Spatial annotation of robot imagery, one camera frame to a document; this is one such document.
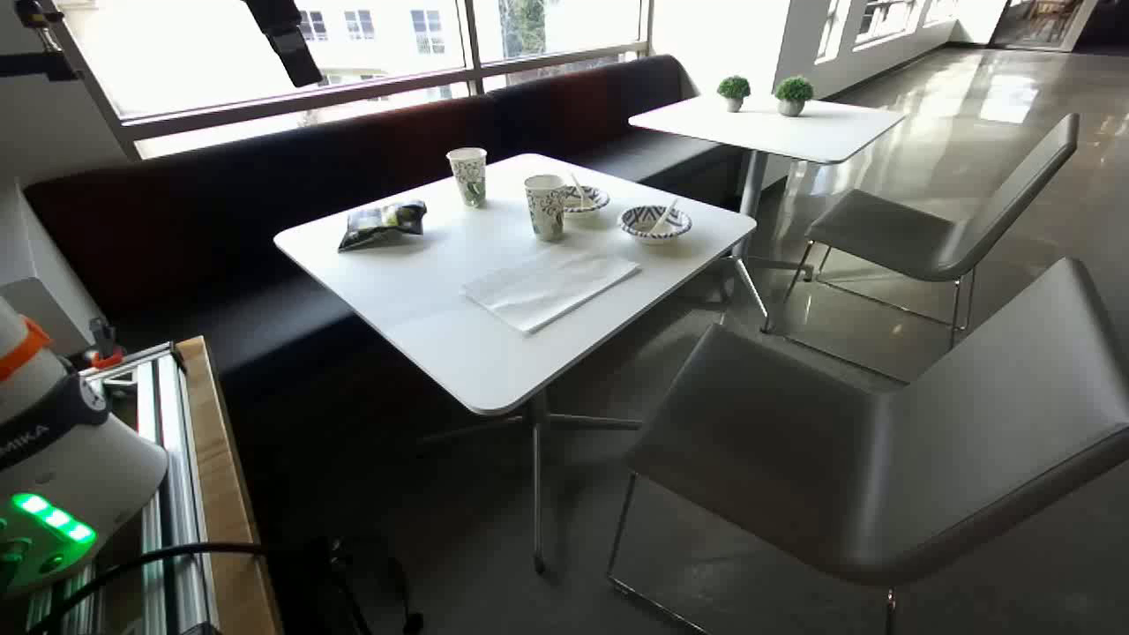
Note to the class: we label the black snack packet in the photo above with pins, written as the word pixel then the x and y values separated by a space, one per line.
pixel 382 223

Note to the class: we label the grey chair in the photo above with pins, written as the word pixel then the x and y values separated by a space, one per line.
pixel 890 485
pixel 932 247

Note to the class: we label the patterned bowl near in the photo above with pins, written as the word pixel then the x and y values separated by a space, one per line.
pixel 654 223

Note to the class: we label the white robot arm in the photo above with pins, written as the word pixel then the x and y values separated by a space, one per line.
pixel 44 400

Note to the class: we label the patterned bowl far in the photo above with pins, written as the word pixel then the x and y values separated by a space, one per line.
pixel 586 199

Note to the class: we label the dark bench sofa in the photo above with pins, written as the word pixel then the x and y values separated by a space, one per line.
pixel 186 245

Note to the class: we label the white paper napkin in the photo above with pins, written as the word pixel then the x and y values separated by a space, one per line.
pixel 544 288

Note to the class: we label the small potted plant right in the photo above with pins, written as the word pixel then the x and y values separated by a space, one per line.
pixel 790 92

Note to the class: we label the grey chair far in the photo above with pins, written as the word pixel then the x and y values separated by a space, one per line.
pixel 932 247

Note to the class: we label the patterned bowl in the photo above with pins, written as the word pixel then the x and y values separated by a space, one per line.
pixel 586 199
pixel 654 223

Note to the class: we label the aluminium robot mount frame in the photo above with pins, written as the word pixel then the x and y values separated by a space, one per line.
pixel 137 487

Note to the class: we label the white square table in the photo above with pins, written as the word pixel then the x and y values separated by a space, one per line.
pixel 411 294

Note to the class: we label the small potted plant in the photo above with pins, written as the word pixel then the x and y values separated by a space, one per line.
pixel 736 88
pixel 790 92

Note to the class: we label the small potted plant left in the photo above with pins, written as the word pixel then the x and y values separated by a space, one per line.
pixel 736 88

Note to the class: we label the paper cup left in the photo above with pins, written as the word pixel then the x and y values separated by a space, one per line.
pixel 471 174

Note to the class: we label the grey chair near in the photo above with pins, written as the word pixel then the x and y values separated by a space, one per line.
pixel 890 485

